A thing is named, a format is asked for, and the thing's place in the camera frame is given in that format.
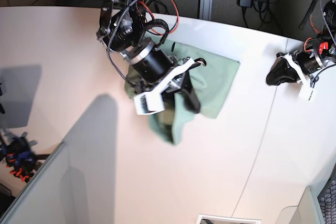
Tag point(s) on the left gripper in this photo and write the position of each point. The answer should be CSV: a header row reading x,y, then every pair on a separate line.
x,y
309,62

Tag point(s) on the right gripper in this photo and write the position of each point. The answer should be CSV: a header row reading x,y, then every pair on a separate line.
x,y
148,65

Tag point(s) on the light green polo T-shirt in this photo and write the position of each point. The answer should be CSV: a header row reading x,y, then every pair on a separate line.
x,y
211,83

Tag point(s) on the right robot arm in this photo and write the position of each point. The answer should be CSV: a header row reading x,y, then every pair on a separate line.
x,y
133,45

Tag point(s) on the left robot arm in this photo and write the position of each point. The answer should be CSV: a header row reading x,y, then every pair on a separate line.
x,y
325,39

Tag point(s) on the white tray at bottom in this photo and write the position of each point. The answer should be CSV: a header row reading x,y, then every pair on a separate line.
x,y
224,220

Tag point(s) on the grey patterned chair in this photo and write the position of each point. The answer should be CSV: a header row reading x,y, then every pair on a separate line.
x,y
326,201

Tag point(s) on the grey partition panel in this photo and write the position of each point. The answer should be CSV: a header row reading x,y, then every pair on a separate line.
x,y
75,185

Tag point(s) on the blue orange clamp pile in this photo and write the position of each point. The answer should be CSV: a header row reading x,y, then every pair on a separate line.
x,y
19,157

